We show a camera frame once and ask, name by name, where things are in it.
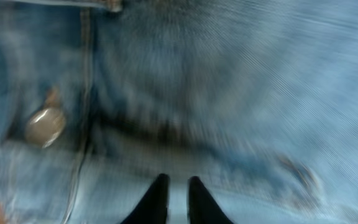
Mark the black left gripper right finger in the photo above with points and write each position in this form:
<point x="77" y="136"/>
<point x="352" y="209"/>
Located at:
<point x="202" y="207"/>

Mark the light blue denim jeans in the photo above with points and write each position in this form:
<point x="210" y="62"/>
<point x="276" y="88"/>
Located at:
<point x="259" y="99"/>

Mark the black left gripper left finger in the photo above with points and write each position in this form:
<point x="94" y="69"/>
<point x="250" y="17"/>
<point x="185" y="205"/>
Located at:
<point x="153" y="206"/>

